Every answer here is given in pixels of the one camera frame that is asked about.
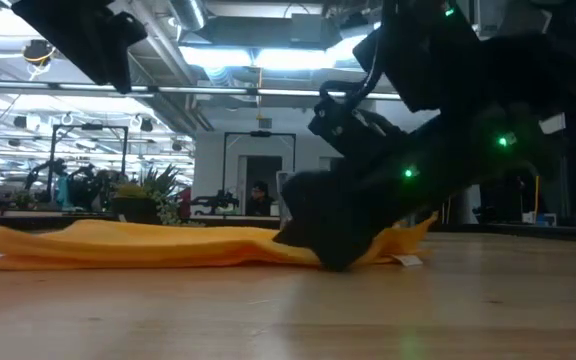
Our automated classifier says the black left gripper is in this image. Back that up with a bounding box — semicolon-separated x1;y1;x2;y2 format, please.
10;0;149;96

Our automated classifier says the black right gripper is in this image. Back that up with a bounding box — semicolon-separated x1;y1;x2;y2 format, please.
272;169;422;273

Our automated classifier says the orange microfiber towel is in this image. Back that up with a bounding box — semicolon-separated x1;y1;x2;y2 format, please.
0;211;440;272

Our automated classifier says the clear plastic bin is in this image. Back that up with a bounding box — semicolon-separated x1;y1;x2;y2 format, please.
275;170;297;229

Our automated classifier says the person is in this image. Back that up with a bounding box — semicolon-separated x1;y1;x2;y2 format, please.
245;180;277;217

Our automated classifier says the long ceiling light tube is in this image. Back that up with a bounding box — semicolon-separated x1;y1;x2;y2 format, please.
0;79;403;101

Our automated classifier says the teal background cloth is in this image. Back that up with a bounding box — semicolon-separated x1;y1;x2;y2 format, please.
55;174;75;210

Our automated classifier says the potted succulent plant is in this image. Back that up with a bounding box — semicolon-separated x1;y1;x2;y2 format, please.
110;163;207;227

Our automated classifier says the white air conditioning unit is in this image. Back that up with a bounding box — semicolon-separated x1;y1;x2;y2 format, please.
470;0;554;39

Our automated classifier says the black ceiling cable reel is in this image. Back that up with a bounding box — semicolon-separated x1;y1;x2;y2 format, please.
21;38;58;69

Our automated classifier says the black background station frame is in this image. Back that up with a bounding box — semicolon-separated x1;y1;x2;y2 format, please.
221;129;298;216
46;123;130;201

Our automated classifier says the silver ribbed ventilation duct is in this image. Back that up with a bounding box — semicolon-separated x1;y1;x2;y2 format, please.
127;0;209;86

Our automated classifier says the black aluminium table frame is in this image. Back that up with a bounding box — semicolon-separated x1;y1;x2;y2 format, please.
0;209;576;246

